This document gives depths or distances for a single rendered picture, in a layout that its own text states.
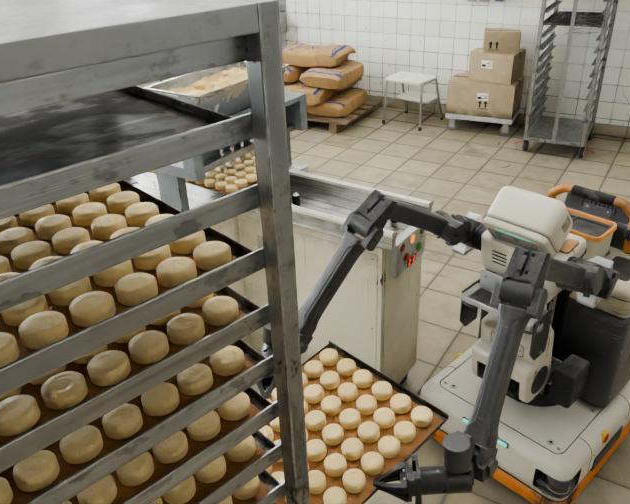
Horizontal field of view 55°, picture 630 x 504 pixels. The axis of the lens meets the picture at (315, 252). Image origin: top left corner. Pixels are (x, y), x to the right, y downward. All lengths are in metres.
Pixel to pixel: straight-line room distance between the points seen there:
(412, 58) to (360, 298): 4.45
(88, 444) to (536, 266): 0.99
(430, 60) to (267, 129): 5.77
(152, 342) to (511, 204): 1.30
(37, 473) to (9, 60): 0.48
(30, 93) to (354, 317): 1.93
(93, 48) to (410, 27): 5.96
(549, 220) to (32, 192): 1.47
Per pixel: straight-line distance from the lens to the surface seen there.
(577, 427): 2.40
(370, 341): 2.42
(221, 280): 0.78
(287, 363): 0.88
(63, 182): 0.64
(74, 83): 0.62
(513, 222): 1.86
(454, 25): 6.31
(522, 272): 1.45
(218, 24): 0.66
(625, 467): 2.73
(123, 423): 0.86
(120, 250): 0.69
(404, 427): 1.47
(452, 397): 2.41
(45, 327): 0.74
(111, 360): 0.81
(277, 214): 0.76
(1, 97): 0.60
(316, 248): 2.34
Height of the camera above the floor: 1.90
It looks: 30 degrees down
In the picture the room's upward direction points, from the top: 2 degrees counter-clockwise
